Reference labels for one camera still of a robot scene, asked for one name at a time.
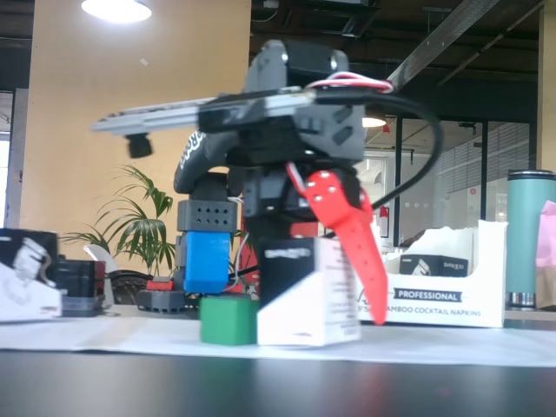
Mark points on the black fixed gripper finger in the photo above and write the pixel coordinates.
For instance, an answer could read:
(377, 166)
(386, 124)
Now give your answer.
(282, 228)

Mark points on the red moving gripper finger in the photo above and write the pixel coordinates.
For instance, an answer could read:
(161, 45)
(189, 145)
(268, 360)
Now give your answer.
(360, 252)

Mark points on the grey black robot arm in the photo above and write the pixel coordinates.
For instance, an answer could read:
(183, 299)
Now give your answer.
(204, 260)

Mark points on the black pendant lamp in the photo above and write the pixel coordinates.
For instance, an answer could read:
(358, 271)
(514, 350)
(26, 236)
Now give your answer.
(374, 119)

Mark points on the small red white sign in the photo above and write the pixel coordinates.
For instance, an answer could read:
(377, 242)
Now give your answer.
(384, 217)

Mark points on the white cardboard napkin box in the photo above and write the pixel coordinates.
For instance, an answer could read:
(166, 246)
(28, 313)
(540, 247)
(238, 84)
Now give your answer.
(434, 310)

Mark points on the green wooden cube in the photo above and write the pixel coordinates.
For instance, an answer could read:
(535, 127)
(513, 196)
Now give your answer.
(228, 321)

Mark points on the white paper sheet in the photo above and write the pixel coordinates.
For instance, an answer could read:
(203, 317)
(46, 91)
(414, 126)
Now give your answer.
(434, 343)

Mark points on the green palm plant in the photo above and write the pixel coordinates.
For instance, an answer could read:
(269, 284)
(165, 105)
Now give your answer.
(143, 226)

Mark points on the dark plant pot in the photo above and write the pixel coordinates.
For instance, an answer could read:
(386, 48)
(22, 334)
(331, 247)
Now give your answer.
(128, 286)

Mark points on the teal thermos flask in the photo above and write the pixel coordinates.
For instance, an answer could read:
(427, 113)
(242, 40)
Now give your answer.
(527, 226)

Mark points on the white curved chair back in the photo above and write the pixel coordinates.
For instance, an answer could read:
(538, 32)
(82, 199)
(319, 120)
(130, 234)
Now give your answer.
(99, 256)

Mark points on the pink paper bag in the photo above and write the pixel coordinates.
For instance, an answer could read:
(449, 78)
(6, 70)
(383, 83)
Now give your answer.
(548, 239)

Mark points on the black electronics case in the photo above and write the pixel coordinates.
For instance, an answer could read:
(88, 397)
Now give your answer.
(82, 286)

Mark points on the round white ceiling lamp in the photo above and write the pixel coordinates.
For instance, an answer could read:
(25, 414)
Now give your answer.
(116, 8)

